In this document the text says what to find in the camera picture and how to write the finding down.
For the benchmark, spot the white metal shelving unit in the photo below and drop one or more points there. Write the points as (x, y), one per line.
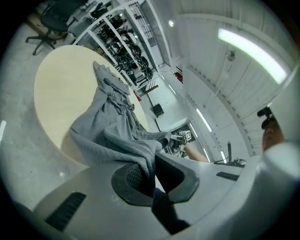
(150, 35)

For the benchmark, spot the white waste bin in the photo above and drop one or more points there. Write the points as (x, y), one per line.
(71, 35)

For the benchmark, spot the ceiling tube light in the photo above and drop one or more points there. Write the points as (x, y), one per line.
(253, 54)
(204, 120)

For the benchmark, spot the round recessed ceiling light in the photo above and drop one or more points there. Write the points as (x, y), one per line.
(171, 23)

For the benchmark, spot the staircase with wooden railing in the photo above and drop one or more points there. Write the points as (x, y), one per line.
(150, 87)

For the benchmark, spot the round ceiling sensor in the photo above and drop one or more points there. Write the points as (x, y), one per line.
(230, 55)

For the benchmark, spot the black head-worn camera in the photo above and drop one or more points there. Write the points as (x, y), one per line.
(264, 113)

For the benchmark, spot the person's head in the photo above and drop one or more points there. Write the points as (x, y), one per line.
(272, 138)

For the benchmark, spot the person's right forearm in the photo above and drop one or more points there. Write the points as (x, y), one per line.
(195, 152)

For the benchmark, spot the grey cloth garment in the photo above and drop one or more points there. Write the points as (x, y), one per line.
(112, 140)

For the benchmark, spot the black office chair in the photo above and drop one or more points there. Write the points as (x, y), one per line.
(58, 16)

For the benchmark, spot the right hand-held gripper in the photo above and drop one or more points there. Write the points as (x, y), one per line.
(181, 138)

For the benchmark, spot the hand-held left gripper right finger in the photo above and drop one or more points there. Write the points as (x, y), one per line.
(187, 182)

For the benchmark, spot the group of black helmets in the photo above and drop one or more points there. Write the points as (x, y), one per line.
(129, 54)

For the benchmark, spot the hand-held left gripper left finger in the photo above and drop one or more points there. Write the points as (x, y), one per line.
(122, 187)

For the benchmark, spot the black crate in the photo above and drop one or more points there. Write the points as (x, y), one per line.
(158, 110)

